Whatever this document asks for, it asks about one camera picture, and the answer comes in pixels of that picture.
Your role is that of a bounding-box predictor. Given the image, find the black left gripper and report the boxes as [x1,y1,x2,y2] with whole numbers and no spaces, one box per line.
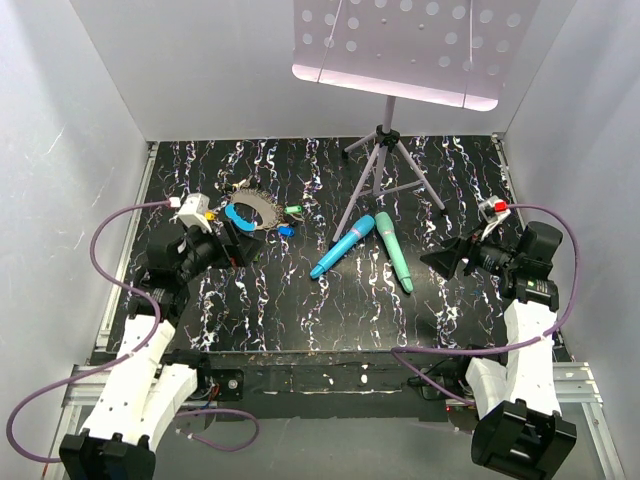
[176,218,264,282]

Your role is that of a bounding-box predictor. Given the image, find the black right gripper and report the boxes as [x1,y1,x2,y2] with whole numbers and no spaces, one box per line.
[420,217,521,280]

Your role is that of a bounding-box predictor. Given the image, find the blue capped key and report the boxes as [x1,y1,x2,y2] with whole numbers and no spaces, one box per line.
[278,226,294,237]

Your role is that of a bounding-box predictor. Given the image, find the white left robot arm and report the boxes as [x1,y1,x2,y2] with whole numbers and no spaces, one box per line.
[59,221,264,479]

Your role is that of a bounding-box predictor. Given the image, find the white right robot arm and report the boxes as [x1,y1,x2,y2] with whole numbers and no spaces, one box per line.
[421,221,577,479]

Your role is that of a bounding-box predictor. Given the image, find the green capped key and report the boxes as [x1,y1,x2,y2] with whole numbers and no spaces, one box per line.
[284,205,302,215]

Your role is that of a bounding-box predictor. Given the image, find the green toy microphone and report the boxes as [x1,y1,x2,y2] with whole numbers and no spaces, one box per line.
[374,212,414,294]

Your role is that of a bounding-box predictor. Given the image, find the pink perforated music stand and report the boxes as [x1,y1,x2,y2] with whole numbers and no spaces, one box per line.
[292,0,539,243]

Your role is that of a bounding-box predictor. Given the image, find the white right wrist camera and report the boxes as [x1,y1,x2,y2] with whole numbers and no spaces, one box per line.
[479,196,511,241]

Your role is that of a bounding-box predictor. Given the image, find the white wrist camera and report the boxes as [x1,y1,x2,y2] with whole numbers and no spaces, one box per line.
[479,196,511,241]
[169,193,212,233]

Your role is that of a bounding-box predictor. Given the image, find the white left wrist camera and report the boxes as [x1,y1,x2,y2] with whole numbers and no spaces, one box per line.
[169,193,212,233]

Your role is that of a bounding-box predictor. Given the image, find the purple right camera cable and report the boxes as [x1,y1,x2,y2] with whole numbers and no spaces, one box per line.
[389,202,581,406]

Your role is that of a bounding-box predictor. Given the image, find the black table front rail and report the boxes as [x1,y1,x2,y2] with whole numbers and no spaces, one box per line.
[163,350,475,422]

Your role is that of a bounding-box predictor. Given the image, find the aluminium frame right rail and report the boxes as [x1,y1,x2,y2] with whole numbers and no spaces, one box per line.
[492,132,626,480]

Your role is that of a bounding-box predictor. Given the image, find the aluminium frame rail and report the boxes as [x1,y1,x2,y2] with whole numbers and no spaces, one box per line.
[492,132,626,480]
[62,141,159,416]

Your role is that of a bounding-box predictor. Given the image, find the aluminium frame left rail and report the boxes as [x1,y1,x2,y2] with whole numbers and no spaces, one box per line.
[62,141,159,416]

